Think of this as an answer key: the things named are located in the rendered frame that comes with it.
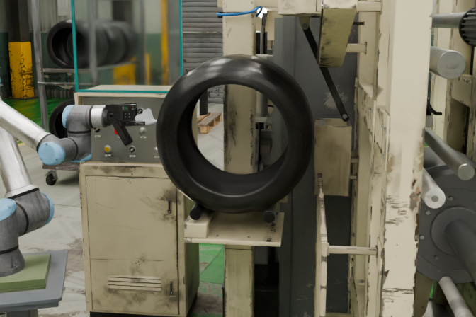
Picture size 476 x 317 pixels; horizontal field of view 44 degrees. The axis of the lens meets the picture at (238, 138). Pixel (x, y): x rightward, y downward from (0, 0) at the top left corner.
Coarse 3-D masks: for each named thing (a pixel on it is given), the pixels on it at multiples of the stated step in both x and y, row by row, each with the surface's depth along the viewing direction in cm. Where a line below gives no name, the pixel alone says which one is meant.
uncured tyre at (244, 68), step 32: (224, 64) 214; (256, 64) 214; (192, 96) 214; (288, 96) 212; (160, 128) 220; (288, 128) 212; (160, 160) 225; (192, 160) 249; (288, 160) 215; (192, 192) 222; (224, 192) 223; (256, 192) 219; (288, 192) 222
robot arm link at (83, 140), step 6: (72, 132) 231; (78, 132) 231; (84, 132) 232; (90, 132) 235; (72, 138) 230; (78, 138) 231; (84, 138) 232; (90, 138) 235; (78, 144) 229; (84, 144) 232; (90, 144) 235; (78, 150) 241; (84, 150) 232; (90, 150) 235; (78, 156) 230; (84, 156) 233; (90, 156) 236
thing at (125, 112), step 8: (112, 104) 232; (120, 104) 231; (128, 104) 233; (136, 104) 233; (104, 112) 230; (112, 112) 231; (120, 112) 228; (128, 112) 229; (136, 112) 234; (104, 120) 230; (112, 120) 232; (120, 120) 229; (128, 120) 229
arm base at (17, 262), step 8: (16, 248) 237; (0, 256) 232; (8, 256) 234; (16, 256) 237; (0, 264) 231; (8, 264) 233; (16, 264) 236; (24, 264) 240; (0, 272) 231; (8, 272) 232; (16, 272) 235
